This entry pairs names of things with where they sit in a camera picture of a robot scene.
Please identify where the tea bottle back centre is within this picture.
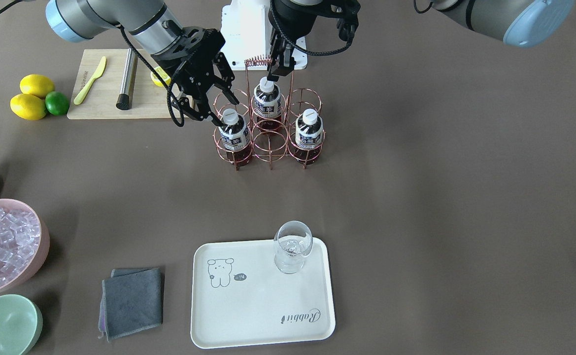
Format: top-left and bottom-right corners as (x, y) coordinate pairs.
(253, 77), (283, 131)

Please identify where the yellow lemon lower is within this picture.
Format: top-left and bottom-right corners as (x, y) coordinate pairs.
(10, 94), (47, 120)

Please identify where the pink ice bowl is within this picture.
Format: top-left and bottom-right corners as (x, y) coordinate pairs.
(0, 199), (50, 292)

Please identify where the yellow lemon upper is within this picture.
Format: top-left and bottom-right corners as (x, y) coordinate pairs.
(19, 74), (55, 99)

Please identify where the copper wire bottle basket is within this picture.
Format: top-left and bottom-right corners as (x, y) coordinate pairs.
(212, 55), (325, 170)

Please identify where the bamboo cutting board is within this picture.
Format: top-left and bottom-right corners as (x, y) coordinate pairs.
(67, 49), (170, 120)

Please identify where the steel muddler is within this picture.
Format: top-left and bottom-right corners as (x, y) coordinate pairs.
(116, 49), (138, 110)

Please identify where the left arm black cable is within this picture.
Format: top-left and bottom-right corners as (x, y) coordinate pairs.
(268, 0), (360, 56)

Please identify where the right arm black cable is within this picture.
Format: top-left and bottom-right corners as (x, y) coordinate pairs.
(118, 26), (186, 128)

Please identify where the green lime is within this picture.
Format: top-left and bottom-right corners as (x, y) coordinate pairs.
(44, 91), (70, 115)

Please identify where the clear wine glass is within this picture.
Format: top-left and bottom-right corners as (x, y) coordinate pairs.
(274, 220), (313, 275)

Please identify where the half lemon slice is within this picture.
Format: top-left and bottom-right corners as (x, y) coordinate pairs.
(150, 67), (171, 87)

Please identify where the green bowl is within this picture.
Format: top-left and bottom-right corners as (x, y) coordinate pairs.
(0, 294), (43, 355)

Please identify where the tea bottle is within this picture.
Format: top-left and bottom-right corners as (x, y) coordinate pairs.
(294, 108), (324, 166)
(219, 108), (252, 167)
(253, 77), (283, 131)

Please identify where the grey folded cloth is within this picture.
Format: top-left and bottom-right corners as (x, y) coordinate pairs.
(98, 267), (163, 342)

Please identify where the yellow lemon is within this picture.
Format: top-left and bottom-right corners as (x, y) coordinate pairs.
(19, 74), (55, 99)
(10, 94), (47, 120)

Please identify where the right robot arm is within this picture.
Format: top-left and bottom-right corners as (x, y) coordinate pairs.
(45, 0), (238, 127)

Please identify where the tea bottle front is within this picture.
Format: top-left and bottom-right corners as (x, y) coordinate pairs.
(219, 108), (252, 167)
(294, 108), (324, 166)

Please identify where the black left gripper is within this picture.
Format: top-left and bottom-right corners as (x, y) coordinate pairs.
(267, 0), (361, 82)

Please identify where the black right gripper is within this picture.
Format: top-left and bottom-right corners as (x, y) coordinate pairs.
(157, 28), (240, 127)

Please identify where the yellow plastic knife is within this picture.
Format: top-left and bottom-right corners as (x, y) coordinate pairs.
(73, 56), (107, 105)

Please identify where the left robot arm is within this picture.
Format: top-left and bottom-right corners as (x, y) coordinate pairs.
(266, 0), (574, 82)

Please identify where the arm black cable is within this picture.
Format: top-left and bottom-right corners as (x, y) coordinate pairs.
(268, 0), (360, 56)
(118, 26), (186, 128)

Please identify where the cream serving tray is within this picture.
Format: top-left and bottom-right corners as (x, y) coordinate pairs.
(190, 238), (337, 349)

